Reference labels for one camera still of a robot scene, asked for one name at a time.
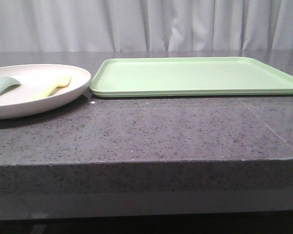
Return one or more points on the yellow plastic fork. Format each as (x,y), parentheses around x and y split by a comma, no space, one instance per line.
(46,92)

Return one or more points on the white round plate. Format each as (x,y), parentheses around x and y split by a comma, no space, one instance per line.
(34,78)

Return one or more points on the sage green plastic spoon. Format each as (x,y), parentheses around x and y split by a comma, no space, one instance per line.
(6,82)

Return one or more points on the light green serving tray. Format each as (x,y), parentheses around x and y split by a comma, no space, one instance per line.
(206,76)

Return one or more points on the white pleated curtain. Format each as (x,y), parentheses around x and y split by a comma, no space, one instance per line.
(145,25)

